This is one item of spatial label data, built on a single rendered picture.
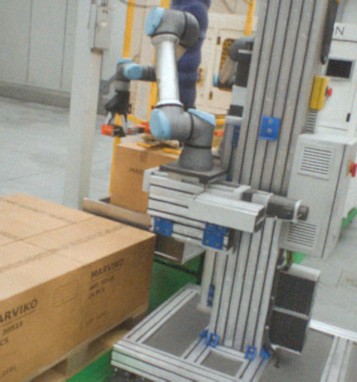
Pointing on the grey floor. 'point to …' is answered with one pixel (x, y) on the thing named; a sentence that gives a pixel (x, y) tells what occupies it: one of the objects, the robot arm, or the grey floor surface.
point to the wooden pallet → (88, 350)
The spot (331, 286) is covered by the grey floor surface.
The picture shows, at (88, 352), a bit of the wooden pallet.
